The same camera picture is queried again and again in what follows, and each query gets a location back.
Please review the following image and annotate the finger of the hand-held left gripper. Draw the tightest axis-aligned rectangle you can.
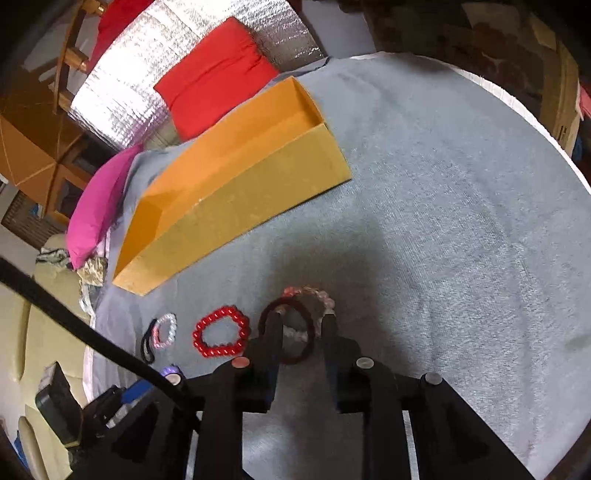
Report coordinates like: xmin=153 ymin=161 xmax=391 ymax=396
xmin=120 ymin=381 xmax=157 ymax=409

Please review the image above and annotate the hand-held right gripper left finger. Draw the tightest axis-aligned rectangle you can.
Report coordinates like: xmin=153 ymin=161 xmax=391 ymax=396
xmin=108 ymin=312 xmax=284 ymax=480

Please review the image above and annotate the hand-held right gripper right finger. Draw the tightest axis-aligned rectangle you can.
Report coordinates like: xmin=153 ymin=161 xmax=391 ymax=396
xmin=324 ymin=314 xmax=536 ymax=480

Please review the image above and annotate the dark red hair tie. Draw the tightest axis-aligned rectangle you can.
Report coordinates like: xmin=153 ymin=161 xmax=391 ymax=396
xmin=259 ymin=296 xmax=317 ymax=365

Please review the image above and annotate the black hair tie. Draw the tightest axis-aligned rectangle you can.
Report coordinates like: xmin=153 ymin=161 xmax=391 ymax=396
xmin=140 ymin=318 xmax=160 ymax=365

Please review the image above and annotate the pink and white bead bracelet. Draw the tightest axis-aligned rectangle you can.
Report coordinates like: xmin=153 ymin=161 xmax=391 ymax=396
xmin=283 ymin=285 xmax=337 ymax=343

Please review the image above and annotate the pink clear bead bracelet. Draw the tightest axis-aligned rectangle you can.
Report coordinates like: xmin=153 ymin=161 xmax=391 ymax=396
xmin=152 ymin=313 xmax=178 ymax=349

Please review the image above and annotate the red bead bracelet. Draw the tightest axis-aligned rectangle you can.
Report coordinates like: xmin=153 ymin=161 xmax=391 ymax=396
xmin=192 ymin=305 xmax=250 ymax=358

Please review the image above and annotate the orange cardboard box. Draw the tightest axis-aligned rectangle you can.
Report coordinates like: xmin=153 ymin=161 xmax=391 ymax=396
xmin=112 ymin=76 xmax=352 ymax=297

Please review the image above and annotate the cream sofa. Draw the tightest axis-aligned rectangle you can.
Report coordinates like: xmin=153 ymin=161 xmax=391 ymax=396
xmin=0 ymin=233 xmax=95 ymax=480

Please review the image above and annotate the gold patterned cloth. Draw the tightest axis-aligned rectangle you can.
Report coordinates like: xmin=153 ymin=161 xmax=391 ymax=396
xmin=37 ymin=247 xmax=110 ymax=288

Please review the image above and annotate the grey blanket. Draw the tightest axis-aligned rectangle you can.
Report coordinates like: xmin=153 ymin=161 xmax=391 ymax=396
xmin=83 ymin=54 xmax=591 ymax=480

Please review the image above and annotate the pink pillow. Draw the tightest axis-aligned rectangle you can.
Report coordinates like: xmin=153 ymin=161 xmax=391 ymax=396
xmin=65 ymin=143 xmax=146 ymax=271

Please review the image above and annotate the red pillow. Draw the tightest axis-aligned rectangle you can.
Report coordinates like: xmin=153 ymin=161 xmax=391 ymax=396
xmin=154 ymin=17 xmax=280 ymax=142

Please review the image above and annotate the silver foil mat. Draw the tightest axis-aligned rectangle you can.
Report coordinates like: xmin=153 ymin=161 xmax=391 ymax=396
xmin=70 ymin=0 xmax=326 ymax=153

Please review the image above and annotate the red cloth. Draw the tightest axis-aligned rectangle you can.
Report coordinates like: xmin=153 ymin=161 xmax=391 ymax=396
xmin=95 ymin=0 xmax=155 ymax=70

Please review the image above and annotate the black cable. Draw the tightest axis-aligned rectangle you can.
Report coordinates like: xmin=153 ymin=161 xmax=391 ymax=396
xmin=0 ymin=256 xmax=204 ymax=435

